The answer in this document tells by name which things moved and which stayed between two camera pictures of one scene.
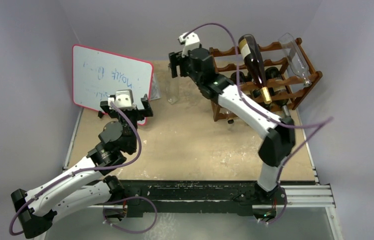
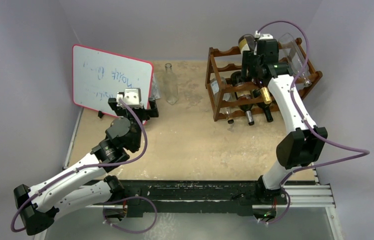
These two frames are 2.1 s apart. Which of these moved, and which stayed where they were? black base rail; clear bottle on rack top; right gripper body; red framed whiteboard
Moved: right gripper body
Stayed: black base rail; red framed whiteboard; clear bottle on rack top
